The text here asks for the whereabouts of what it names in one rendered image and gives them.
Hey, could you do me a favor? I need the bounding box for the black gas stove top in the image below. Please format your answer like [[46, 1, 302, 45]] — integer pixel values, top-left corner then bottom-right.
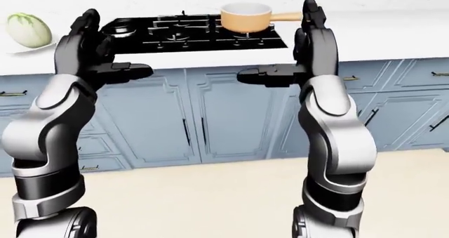
[[100, 11, 288, 57]]

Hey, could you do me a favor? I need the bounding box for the pale green striped zucchini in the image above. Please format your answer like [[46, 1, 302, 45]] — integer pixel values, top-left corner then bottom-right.
[[6, 12, 53, 49]]

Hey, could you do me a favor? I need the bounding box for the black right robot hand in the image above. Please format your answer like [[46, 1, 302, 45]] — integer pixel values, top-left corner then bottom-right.
[[236, 0, 340, 88]]

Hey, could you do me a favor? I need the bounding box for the orange saucepan with white inside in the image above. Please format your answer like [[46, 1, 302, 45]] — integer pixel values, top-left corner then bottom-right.
[[219, 2, 304, 34]]

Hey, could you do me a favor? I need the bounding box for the white plate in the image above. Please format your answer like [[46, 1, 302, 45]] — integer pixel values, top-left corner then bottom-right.
[[4, 39, 58, 55]]

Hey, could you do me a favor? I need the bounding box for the blue drawer cabinet with brass handles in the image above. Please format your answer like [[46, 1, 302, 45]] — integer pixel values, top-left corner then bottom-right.
[[336, 58, 449, 97], [0, 73, 127, 179]]

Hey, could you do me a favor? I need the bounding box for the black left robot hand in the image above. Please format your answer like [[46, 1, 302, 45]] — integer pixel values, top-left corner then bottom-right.
[[54, 8, 154, 93]]

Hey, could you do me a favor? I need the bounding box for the blue cabinet door black handle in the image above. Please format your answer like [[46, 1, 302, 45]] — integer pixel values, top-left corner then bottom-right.
[[350, 88, 449, 154]]

